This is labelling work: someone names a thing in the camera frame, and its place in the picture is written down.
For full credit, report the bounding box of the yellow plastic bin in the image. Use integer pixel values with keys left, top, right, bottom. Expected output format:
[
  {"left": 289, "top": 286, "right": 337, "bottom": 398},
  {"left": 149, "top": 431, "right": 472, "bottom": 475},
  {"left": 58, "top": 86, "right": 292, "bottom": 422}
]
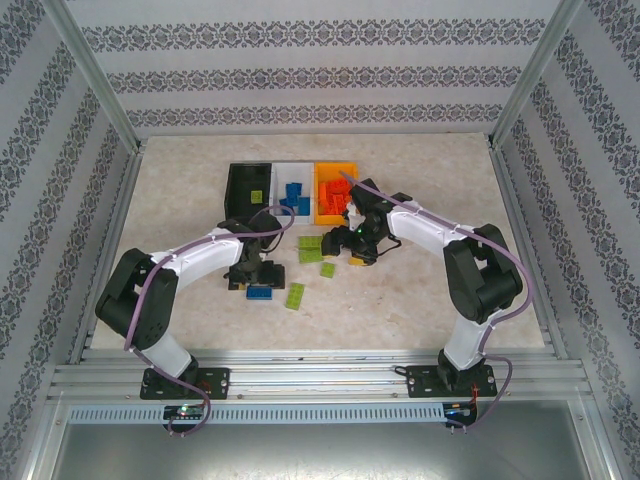
[{"left": 312, "top": 160, "right": 362, "bottom": 226}]

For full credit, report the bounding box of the white plastic bin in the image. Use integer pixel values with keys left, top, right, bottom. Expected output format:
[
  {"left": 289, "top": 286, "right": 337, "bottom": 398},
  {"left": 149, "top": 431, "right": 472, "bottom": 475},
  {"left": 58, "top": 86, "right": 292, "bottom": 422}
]
[{"left": 269, "top": 161, "right": 317, "bottom": 226}]

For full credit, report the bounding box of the black plastic bin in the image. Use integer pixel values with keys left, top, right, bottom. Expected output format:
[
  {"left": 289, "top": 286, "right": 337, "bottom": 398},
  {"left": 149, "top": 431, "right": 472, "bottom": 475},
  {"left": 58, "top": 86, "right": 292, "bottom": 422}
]
[{"left": 224, "top": 162, "right": 275, "bottom": 225}]

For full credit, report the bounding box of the small circuit board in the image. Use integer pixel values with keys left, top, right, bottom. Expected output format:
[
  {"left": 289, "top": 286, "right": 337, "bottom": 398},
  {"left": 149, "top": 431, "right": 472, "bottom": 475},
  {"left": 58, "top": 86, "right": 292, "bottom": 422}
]
[
  {"left": 443, "top": 403, "right": 480, "bottom": 420},
  {"left": 163, "top": 404, "right": 207, "bottom": 421}
]

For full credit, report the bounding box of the grey metal sheet panel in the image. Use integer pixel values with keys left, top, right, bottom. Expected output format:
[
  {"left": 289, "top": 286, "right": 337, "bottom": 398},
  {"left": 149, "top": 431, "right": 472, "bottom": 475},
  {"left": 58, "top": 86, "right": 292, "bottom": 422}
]
[{"left": 44, "top": 422, "right": 609, "bottom": 480}]

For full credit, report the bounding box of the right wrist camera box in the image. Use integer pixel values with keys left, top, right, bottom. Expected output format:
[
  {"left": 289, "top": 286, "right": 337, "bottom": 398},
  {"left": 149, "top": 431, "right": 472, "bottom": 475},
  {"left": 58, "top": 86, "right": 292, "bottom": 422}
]
[{"left": 348, "top": 219, "right": 375, "bottom": 244}]

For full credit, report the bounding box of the thin black cable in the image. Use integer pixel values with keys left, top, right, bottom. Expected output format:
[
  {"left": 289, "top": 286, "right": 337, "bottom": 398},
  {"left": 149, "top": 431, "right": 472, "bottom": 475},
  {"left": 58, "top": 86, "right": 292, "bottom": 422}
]
[
  {"left": 372, "top": 237, "right": 402, "bottom": 261},
  {"left": 263, "top": 227, "right": 287, "bottom": 259}
]

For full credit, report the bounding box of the purple cable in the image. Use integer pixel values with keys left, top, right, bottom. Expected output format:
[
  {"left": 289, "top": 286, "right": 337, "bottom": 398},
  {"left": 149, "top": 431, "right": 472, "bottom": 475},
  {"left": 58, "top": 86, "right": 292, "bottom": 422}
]
[
  {"left": 122, "top": 203, "right": 297, "bottom": 439},
  {"left": 338, "top": 169, "right": 535, "bottom": 435}
]

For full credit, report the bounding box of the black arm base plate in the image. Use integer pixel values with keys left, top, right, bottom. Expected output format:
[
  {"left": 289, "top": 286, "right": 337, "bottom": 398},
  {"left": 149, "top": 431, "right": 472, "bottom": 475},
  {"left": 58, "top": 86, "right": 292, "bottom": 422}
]
[
  {"left": 406, "top": 363, "right": 497, "bottom": 400},
  {"left": 139, "top": 367, "right": 232, "bottom": 402}
]

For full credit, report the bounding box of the wide aluminium base rail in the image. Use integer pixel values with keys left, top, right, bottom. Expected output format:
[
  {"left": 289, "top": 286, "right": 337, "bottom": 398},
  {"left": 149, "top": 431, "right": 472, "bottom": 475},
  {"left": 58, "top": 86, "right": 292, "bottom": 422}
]
[{"left": 47, "top": 348, "right": 594, "bottom": 404}]

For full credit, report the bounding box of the aluminium side rail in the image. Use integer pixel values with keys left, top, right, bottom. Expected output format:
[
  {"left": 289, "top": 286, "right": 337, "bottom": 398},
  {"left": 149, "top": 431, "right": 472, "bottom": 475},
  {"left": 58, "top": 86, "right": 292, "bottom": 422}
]
[
  {"left": 487, "top": 139, "right": 571, "bottom": 361},
  {"left": 67, "top": 142, "right": 147, "bottom": 365}
]

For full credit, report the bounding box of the grey slotted cable duct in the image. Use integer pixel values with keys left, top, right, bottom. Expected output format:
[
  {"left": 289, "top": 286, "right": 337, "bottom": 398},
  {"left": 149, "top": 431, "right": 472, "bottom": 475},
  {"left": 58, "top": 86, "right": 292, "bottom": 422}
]
[{"left": 67, "top": 402, "right": 447, "bottom": 424}]

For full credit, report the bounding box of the aluminium frame post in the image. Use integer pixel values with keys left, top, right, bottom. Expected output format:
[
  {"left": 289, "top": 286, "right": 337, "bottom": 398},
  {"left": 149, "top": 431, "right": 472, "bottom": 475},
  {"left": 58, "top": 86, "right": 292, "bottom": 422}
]
[
  {"left": 488, "top": 0, "right": 586, "bottom": 147},
  {"left": 39, "top": 0, "right": 146, "bottom": 151}
]

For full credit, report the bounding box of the aluminium frame beam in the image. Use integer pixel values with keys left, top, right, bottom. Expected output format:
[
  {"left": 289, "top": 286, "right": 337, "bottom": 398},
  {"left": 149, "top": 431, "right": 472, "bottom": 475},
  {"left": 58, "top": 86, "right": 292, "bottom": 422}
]
[
  {"left": 7, "top": 394, "right": 69, "bottom": 480},
  {"left": 582, "top": 397, "right": 631, "bottom": 480}
]

